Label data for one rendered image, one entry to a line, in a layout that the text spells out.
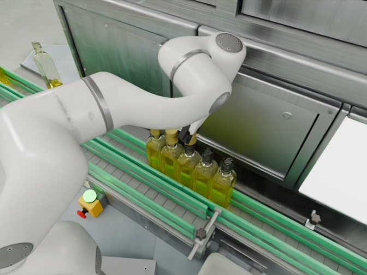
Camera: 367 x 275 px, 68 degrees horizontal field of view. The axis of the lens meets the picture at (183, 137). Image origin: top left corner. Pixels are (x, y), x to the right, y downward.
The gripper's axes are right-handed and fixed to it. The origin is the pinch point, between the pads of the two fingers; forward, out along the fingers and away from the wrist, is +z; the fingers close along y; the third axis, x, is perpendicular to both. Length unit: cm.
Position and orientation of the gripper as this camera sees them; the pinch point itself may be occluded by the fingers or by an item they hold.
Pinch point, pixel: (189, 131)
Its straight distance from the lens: 70.3
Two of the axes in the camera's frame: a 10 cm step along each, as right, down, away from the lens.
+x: 8.2, 5.6, -1.4
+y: -5.4, 6.4, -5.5
